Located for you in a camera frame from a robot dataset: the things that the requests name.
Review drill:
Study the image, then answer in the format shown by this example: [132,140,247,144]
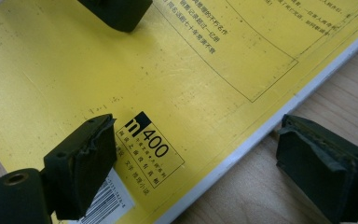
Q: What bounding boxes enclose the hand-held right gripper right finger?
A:
[275,113,358,224]

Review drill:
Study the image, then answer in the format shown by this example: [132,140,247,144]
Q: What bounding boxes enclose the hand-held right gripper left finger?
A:
[42,112,118,222]

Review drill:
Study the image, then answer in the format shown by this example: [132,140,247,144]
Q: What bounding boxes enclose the yellow book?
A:
[0,0,358,224]

